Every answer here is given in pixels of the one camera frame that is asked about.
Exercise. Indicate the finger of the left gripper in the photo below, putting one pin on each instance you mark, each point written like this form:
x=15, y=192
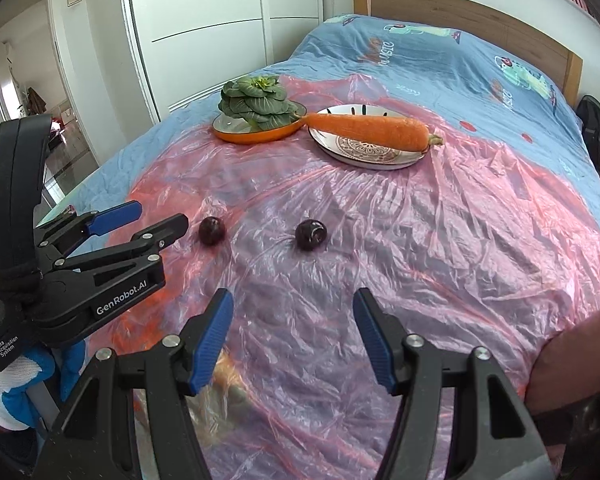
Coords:
x=115, y=260
x=70, y=230

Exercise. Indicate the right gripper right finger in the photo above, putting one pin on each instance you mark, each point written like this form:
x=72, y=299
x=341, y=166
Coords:
x=493, y=436

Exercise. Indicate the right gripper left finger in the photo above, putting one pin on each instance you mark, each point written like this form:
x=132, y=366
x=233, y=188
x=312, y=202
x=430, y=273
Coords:
x=94, y=437

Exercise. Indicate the dark plum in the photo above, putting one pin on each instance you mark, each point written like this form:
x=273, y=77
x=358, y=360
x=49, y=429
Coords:
x=310, y=234
x=211, y=231

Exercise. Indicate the left gloved hand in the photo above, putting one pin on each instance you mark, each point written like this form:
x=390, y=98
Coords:
x=36, y=365

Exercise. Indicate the black steel electric kettle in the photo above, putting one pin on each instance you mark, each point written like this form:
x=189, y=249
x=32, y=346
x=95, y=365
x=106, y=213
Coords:
x=563, y=398

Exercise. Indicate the pink plastic sheet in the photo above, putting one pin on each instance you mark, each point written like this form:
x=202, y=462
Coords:
x=297, y=398

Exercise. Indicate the orange oval dish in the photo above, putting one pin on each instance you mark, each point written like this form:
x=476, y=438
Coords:
x=237, y=131

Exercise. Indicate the green bok choy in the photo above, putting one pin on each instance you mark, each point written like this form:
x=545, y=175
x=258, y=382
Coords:
x=261, y=101

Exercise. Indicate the white wardrobe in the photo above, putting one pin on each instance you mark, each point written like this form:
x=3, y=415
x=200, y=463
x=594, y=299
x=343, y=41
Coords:
x=184, y=50

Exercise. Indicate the white patterned plate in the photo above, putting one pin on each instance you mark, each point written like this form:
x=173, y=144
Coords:
x=358, y=154

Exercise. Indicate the large orange carrot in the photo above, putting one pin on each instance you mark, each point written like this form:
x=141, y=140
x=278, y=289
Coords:
x=399, y=133

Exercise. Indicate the black backpack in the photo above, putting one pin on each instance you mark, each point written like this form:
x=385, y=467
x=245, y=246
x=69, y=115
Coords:
x=588, y=110

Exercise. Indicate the wooden headboard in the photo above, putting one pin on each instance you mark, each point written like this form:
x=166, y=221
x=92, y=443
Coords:
x=563, y=66

